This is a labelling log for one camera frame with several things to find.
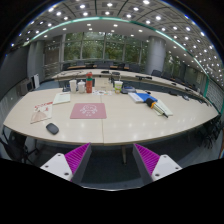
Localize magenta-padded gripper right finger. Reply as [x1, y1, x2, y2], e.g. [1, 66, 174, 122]
[132, 143, 183, 186]

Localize red drink bottle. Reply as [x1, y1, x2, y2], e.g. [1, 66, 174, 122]
[85, 71, 94, 94]

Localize white mug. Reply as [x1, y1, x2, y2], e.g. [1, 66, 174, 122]
[77, 80, 87, 94]

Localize green printed paper cup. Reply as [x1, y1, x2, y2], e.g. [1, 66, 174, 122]
[113, 80, 124, 95]

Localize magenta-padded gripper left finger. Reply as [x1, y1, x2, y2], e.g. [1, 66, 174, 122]
[40, 142, 93, 184]

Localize dark office chairs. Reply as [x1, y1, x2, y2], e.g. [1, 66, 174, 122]
[61, 61, 201, 92]

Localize white paper cup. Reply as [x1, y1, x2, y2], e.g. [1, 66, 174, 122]
[68, 79, 78, 93]

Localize magazine with fan print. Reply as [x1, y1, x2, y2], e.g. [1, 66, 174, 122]
[29, 101, 54, 125]

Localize colourful printed leaflet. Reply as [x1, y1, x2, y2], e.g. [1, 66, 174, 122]
[92, 89, 108, 97]

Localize ceiling lights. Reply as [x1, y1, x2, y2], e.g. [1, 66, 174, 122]
[9, 0, 224, 88]

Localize white cardboard box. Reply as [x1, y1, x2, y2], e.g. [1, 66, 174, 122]
[94, 78, 114, 92]

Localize black computer mouse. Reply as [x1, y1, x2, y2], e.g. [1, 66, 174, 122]
[45, 122, 60, 136]

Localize pink mouse pad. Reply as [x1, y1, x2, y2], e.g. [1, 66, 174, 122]
[69, 102, 108, 120]

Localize white paper booklet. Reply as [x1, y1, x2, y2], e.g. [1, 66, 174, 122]
[52, 92, 72, 106]

